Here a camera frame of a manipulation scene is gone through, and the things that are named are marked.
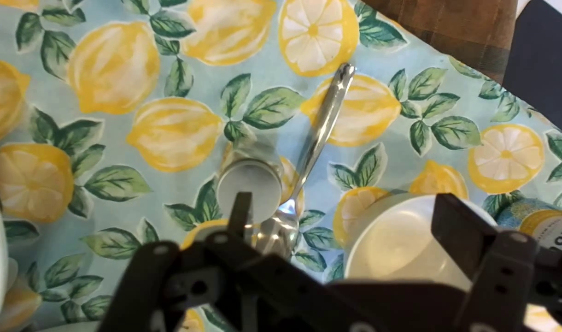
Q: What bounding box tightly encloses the metal spoon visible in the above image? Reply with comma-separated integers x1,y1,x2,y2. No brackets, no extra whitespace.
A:
252,61,359,255

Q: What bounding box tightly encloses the grey ceramic bowl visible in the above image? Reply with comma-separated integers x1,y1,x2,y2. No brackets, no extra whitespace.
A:
343,192,497,292

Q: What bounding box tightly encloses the lemon print tablecloth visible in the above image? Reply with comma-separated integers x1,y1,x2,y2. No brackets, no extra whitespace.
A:
0,0,562,332

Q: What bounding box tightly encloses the glass spice bottle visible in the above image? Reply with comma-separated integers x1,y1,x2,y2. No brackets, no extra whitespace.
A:
216,139,297,226

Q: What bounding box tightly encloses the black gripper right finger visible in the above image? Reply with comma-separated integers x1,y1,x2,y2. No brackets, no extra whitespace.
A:
431,192,562,332

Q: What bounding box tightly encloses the dark seat wicker chair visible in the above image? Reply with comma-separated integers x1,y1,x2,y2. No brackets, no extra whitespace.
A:
503,0,562,141

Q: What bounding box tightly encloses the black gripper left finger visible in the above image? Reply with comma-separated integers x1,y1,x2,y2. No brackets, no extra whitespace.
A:
98,191,332,332

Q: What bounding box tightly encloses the silver spice bottle lid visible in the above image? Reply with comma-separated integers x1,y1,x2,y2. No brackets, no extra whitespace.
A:
216,156,286,226

